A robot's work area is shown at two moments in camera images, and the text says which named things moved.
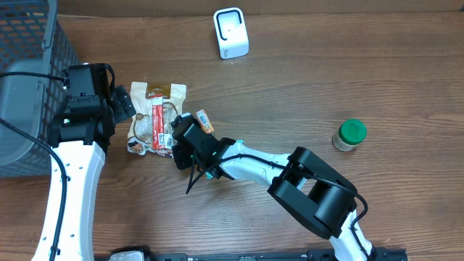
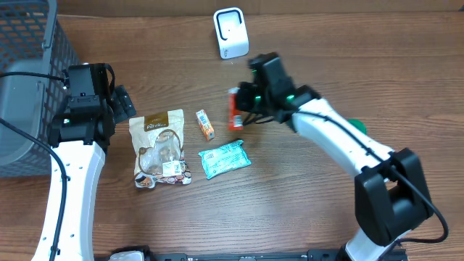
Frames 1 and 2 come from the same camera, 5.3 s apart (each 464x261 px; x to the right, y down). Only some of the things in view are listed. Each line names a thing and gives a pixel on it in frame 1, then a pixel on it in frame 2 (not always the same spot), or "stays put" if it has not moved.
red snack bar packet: [161, 141] → [235, 117]
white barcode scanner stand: [231, 31] stays put
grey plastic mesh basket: [34, 40] stays put
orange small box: [204, 121] stays put
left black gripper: [120, 104] stays put
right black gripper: [185, 162] → [246, 91]
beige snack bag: [173, 98] → [158, 146]
